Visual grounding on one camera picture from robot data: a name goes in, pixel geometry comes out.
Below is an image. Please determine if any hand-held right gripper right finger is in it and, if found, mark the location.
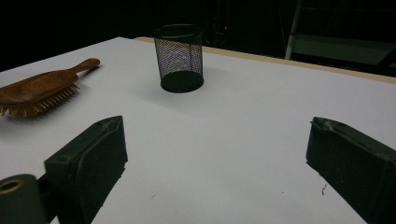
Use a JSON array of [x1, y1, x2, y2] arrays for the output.
[[305, 116, 396, 224]]

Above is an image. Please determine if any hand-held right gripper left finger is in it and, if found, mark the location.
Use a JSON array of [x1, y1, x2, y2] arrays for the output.
[[44, 115, 129, 224]]

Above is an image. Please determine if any wooden hairbrush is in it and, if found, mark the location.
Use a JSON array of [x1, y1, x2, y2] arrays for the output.
[[0, 58, 101, 119]]

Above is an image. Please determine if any black mesh pen holder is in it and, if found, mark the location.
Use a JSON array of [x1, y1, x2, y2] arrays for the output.
[[151, 23, 205, 93]]

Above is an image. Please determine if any metal stand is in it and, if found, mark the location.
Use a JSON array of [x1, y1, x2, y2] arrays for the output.
[[284, 0, 396, 77]]

